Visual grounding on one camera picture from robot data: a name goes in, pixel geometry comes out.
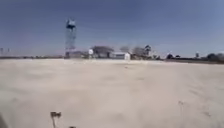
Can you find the white shed building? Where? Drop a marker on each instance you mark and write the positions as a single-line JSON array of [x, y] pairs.
[[120, 55]]

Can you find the white satellite dish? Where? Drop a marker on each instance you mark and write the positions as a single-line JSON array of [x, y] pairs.
[[90, 51]]

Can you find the bare grey trees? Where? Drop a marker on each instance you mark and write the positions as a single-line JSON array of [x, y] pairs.
[[140, 51]]

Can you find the low grey building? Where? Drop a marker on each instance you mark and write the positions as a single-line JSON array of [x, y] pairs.
[[76, 55]]

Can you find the lattice water tower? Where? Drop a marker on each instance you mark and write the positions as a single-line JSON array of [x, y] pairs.
[[70, 33]]

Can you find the robot's own part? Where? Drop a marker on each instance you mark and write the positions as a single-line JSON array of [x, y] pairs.
[[54, 118]]

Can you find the row of distant trees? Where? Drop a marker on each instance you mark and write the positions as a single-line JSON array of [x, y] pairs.
[[211, 56]]

